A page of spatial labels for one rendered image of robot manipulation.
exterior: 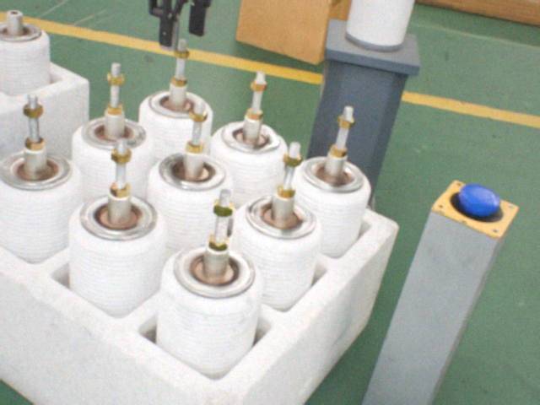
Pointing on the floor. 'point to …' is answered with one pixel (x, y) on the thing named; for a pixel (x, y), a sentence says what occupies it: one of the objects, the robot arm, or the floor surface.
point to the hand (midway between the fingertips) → (183, 31)
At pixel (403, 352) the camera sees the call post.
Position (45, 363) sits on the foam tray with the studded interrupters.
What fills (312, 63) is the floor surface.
